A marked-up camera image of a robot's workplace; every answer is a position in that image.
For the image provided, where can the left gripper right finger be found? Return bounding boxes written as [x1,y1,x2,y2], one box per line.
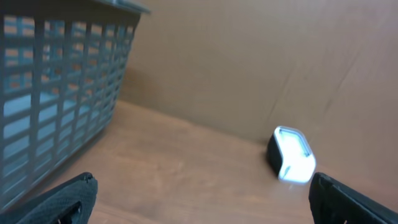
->
[308,172,397,224]

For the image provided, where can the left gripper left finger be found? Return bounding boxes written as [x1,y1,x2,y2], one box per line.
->
[1,172,98,224]

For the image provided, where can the white barcode scanner stand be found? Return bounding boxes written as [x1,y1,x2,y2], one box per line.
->
[266,126,317,185]

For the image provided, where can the grey plastic mesh basket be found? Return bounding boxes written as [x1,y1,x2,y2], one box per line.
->
[1,0,149,210]

